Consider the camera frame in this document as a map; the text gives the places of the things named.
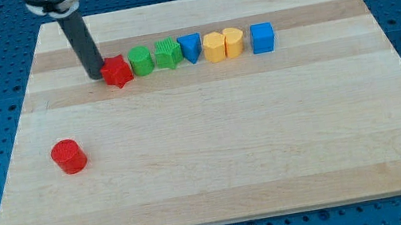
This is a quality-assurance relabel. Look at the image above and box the green cylinder block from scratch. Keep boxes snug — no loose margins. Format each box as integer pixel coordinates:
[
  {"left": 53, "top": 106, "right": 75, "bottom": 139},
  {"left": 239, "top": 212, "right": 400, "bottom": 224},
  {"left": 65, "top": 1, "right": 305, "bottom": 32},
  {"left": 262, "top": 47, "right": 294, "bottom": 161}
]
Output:
[{"left": 128, "top": 45, "right": 155, "bottom": 77}]

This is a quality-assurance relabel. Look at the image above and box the blue triangle block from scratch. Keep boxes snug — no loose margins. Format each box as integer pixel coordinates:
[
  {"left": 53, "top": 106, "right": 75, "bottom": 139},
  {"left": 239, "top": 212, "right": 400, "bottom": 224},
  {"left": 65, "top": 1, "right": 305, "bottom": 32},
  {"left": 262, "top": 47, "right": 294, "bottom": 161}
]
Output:
[{"left": 177, "top": 33, "right": 202, "bottom": 64}]

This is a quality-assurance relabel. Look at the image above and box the red star block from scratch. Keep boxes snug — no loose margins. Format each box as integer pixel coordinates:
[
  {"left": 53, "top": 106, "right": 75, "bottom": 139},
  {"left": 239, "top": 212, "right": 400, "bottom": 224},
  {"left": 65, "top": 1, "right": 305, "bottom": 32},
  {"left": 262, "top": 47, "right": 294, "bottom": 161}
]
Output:
[{"left": 100, "top": 54, "right": 134, "bottom": 89}]

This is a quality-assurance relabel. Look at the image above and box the red cylinder block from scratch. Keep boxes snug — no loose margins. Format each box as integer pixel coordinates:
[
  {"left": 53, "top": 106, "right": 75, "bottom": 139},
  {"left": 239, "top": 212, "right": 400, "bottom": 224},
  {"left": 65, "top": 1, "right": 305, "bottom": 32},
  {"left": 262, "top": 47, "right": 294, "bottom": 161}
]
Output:
[{"left": 50, "top": 139, "right": 88, "bottom": 175}]

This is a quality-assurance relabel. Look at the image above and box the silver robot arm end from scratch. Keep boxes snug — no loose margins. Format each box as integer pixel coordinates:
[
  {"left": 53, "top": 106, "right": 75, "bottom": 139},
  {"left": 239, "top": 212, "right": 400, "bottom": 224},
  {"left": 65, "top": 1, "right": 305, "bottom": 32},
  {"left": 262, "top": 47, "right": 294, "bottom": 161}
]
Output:
[{"left": 23, "top": 0, "right": 80, "bottom": 19}]

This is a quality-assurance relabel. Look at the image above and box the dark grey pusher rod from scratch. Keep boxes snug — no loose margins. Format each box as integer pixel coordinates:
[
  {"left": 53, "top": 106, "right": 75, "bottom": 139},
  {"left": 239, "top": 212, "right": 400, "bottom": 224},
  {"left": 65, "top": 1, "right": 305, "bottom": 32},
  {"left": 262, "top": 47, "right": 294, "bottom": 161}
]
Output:
[{"left": 57, "top": 11, "right": 104, "bottom": 80}]

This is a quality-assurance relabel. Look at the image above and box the light wooden board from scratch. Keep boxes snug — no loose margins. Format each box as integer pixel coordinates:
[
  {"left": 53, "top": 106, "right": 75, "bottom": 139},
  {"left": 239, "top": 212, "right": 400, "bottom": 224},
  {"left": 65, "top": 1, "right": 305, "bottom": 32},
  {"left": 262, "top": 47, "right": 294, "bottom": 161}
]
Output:
[{"left": 0, "top": 0, "right": 401, "bottom": 225}]

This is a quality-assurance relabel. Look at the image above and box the green star block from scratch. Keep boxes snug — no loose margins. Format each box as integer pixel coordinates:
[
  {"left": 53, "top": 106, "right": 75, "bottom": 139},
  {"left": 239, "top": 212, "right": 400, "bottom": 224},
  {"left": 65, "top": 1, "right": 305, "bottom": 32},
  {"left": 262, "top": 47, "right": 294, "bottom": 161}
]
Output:
[{"left": 154, "top": 37, "right": 183, "bottom": 69}]

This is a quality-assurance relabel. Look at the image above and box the blue cube block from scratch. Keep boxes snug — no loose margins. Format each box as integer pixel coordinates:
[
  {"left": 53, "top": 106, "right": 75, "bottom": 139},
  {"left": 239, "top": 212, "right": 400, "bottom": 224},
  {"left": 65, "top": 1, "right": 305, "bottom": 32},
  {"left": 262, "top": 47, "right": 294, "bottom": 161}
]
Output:
[{"left": 250, "top": 22, "right": 275, "bottom": 54}]

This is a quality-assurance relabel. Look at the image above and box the yellow heart block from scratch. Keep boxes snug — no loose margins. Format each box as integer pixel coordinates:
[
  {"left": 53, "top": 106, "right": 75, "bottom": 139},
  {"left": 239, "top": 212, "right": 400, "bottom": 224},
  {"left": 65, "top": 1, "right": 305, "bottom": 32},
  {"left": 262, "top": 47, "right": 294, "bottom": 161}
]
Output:
[{"left": 222, "top": 27, "right": 244, "bottom": 58}]

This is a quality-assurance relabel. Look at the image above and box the yellow pentagon block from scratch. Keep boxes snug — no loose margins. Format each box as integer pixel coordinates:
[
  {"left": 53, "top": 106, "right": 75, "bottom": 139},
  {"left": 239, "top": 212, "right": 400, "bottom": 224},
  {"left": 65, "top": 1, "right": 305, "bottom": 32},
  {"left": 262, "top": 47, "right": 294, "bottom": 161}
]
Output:
[{"left": 202, "top": 32, "right": 226, "bottom": 63}]

